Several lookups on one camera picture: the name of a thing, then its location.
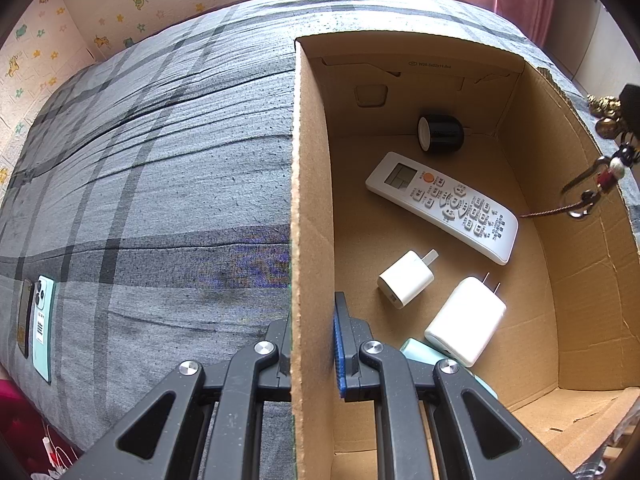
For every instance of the large white charger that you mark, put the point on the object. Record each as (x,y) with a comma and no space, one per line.
(462,322)

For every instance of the beige wardrobe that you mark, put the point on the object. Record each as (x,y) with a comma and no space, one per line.
(600,45)

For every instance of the small white charger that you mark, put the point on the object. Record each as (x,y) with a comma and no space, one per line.
(405,280)

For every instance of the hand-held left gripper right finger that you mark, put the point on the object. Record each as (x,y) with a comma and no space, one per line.
(340,355)

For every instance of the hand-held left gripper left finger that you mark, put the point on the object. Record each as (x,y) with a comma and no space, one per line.
(280,360)

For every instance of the dark smartphone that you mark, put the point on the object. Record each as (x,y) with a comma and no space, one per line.
(24,320)

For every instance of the black cylindrical jar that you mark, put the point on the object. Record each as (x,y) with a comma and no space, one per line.
(445,132)

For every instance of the teal smartphone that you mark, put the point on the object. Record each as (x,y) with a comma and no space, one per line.
(42,330)

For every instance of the brown cardboard box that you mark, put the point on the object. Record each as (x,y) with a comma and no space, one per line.
(570,310)

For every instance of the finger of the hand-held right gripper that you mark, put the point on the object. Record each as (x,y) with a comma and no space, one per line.
(631,105)

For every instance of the teal cosmetic bottle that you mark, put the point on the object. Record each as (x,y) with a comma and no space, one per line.
(417,350)

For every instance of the white remote control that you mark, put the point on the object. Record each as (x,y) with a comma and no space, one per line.
(450,205)

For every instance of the grey plaid bed sheet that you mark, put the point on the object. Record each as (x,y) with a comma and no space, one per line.
(150,185)

